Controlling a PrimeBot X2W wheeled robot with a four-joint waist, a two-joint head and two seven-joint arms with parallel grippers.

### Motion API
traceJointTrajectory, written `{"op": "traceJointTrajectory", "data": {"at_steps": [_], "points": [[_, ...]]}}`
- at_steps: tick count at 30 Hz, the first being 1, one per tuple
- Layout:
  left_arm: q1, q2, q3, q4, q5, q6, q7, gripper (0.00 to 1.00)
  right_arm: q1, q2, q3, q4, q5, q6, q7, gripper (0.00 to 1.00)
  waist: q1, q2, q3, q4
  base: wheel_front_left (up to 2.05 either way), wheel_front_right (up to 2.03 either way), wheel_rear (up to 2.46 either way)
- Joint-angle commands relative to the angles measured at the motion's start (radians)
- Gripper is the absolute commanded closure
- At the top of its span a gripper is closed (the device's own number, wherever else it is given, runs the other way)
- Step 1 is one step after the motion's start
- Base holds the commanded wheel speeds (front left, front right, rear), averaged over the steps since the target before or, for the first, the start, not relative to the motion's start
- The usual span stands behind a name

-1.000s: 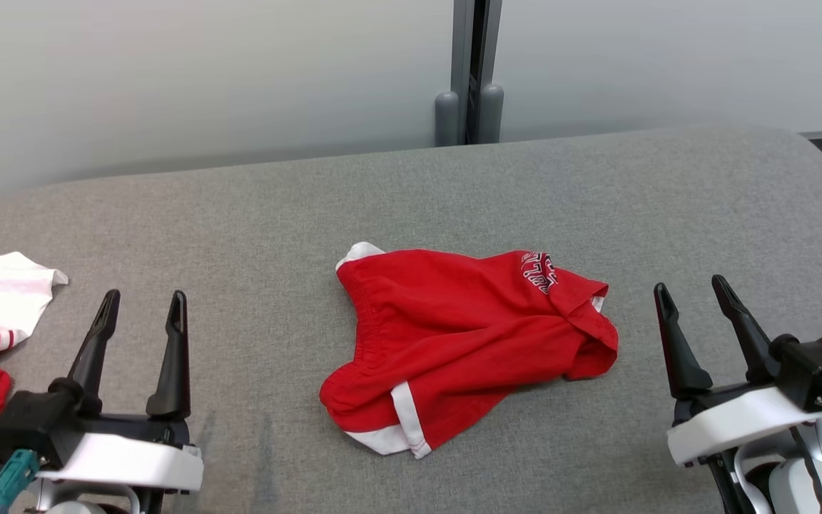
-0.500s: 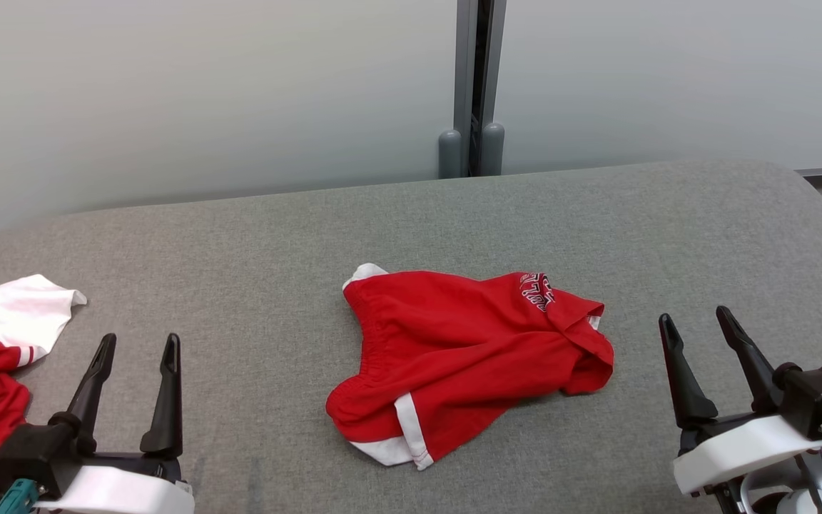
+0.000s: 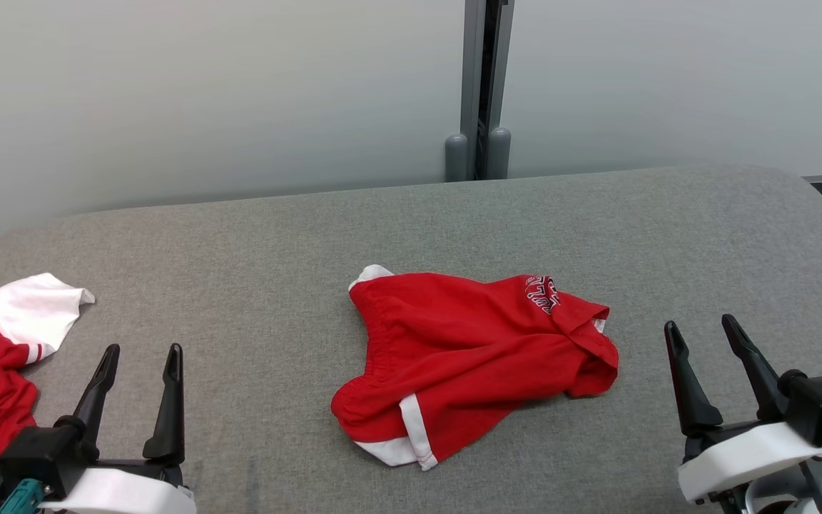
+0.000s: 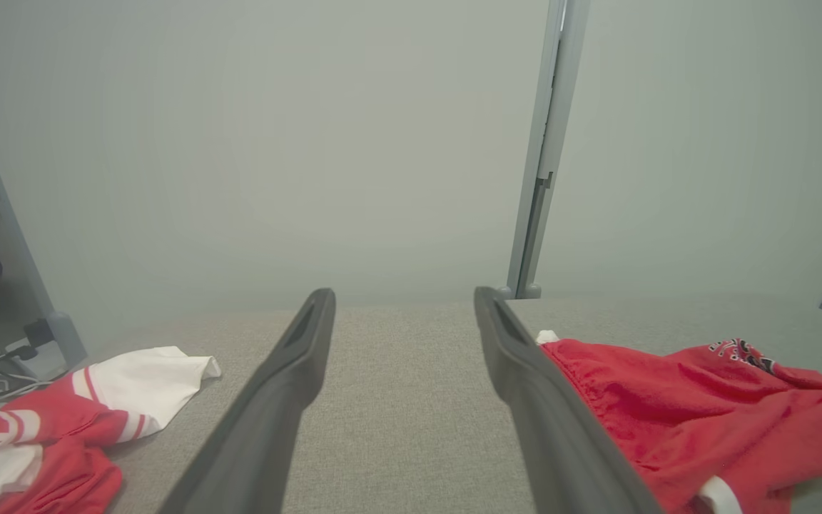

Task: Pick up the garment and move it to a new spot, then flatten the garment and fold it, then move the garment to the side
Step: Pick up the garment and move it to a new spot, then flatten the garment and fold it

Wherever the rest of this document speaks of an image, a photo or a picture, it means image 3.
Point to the red shorts with white trim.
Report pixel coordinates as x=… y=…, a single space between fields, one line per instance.
x=468 y=350

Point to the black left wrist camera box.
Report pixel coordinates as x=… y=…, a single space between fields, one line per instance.
x=33 y=453

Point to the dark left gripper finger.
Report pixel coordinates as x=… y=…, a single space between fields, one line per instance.
x=170 y=407
x=100 y=389

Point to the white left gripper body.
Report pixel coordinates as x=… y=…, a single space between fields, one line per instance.
x=125 y=496

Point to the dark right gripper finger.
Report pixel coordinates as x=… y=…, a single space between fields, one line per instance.
x=689 y=392
x=757 y=371

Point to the grey partition post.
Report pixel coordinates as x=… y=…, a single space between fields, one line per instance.
x=472 y=71

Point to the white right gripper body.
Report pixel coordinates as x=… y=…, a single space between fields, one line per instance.
x=746 y=453

